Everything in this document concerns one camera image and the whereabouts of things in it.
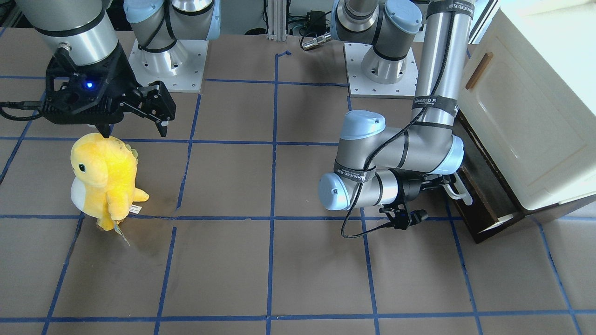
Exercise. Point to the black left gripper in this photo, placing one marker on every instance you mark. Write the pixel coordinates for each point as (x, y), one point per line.
(412, 187)

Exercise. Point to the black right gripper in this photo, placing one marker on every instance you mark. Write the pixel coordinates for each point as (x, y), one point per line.
(122, 73)

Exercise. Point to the wooden drawer with white handle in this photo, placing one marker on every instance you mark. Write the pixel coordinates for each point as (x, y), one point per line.
(483, 204)

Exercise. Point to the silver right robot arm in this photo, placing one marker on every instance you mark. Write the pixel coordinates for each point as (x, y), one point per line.
(82, 27)

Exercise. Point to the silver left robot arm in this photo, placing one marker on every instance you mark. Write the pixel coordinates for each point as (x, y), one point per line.
(377, 165)

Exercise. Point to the dark wooden drawer cabinet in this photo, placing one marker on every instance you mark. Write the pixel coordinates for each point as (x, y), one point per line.
(478, 160)

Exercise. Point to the yellow plush dinosaur toy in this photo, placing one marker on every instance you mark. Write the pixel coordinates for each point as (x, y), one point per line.
(104, 186)

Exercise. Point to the white plastic storage box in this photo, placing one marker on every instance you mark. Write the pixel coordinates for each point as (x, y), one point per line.
(533, 106)

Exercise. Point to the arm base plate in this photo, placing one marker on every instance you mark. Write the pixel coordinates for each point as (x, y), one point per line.
(384, 70)
(180, 68)

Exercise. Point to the aluminium frame post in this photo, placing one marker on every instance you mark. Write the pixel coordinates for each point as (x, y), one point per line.
(276, 13)

